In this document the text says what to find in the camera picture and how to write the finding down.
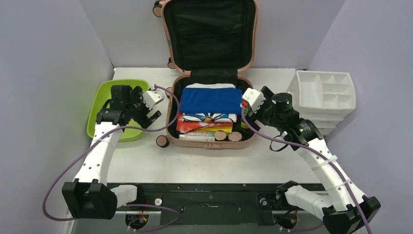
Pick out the octagonal pink jar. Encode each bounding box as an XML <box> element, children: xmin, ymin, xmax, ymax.
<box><xmin>228</xmin><ymin>132</ymin><xmax>243</xmax><ymax>142</ymax></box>

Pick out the white toothpaste box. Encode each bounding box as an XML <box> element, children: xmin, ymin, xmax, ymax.
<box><xmin>179</xmin><ymin>132</ymin><xmax>215</xmax><ymax>142</ymax></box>

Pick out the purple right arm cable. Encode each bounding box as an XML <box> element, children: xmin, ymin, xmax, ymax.
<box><xmin>241</xmin><ymin>106</ymin><xmax>373</xmax><ymax>234</ymax></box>

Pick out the blue towel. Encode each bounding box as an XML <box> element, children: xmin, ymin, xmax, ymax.
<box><xmin>180</xmin><ymin>88</ymin><xmax>242</xmax><ymax>115</ymax></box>

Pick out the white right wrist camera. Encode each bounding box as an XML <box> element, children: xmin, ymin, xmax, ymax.
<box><xmin>241</xmin><ymin>88</ymin><xmax>265</xmax><ymax>114</ymax></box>

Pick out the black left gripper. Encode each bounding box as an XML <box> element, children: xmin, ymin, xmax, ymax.
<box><xmin>126</xmin><ymin>87</ymin><xmax>160</xmax><ymax>129</ymax></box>

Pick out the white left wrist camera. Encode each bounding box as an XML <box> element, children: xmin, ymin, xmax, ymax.
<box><xmin>142</xmin><ymin>90</ymin><xmax>165</xmax><ymax>110</ymax></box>

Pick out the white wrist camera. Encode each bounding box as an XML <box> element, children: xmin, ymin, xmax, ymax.
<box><xmin>142</xmin><ymin>90</ymin><xmax>165</xmax><ymax>110</ymax></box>
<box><xmin>241</xmin><ymin>88</ymin><xmax>265</xmax><ymax>114</ymax></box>

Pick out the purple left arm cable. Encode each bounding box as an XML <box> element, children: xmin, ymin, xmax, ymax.
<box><xmin>42</xmin><ymin>84</ymin><xmax>181</xmax><ymax>233</ymax></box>

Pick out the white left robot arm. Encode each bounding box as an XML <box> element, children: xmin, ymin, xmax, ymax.
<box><xmin>62</xmin><ymin>85</ymin><xmax>165</xmax><ymax>219</ymax></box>

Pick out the green plastic tray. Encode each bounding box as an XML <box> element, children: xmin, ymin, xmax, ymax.
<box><xmin>86</xmin><ymin>79</ymin><xmax>150</xmax><ymax>142</ymax></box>

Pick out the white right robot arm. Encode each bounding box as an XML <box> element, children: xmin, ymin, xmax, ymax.
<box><xmin>241</xmin><ymin>89</ymin><xmax>381</xmax><ymax>234</ymax></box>

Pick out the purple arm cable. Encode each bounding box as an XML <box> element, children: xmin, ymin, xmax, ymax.
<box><xmin>241</xmin><ymin>106</ymin><xmax>373</xmax><ymax>234</ymax></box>
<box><xmin>42</xmin><ymin>84</ymin><xmax>181</xmax><ymax>233</ymax></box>

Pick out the red snack bag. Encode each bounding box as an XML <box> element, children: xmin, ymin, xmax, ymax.
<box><xmin>175</xmin><ymin>113</ymin><xmax>237</xmax><ymax>134</ymax></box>

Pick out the white plastic drawer organizer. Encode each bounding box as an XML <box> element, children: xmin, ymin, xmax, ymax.
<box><xmin>287</xmin><ymin>70</ymin><xmax>357</xmax><ymax>136</ymax></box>

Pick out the pink hard-shell suitcase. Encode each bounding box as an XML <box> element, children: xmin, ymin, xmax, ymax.
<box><xmin>152</xmin><ymin>0</ymin><xmax>258</xmax><ymax>149</ymax></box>

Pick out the yellow flat box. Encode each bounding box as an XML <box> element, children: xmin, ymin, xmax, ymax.
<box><xmin>196</xmin><ymin>126</ymin><xmax>232</xmax><ymax>134</ymax></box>

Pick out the small green bottle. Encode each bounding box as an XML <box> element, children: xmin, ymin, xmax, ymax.
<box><xmin>241</xmin><ymin>105</ymin><xmax>250</xmax><ymax>129</ymax></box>

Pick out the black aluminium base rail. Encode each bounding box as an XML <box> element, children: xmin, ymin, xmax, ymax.
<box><xmin>67</xmin><ymin>182</ymin><xmax>357</xmax><ymax>234</ymax></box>

